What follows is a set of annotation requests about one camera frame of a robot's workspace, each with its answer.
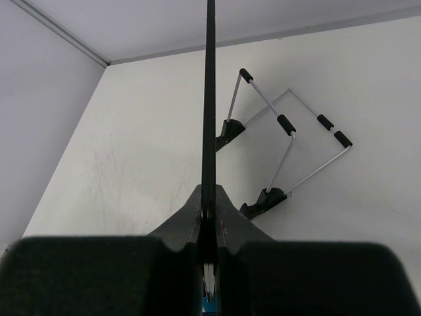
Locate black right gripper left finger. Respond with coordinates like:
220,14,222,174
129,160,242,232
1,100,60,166
1,188,203,315

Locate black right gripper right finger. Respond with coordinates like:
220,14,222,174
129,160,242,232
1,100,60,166
216,186,420,315

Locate blue whiteboard eraser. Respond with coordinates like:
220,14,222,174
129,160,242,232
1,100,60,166
202,296,216,316

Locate small white whiteboard black frame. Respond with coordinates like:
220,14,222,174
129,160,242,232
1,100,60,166
200,0,218,231

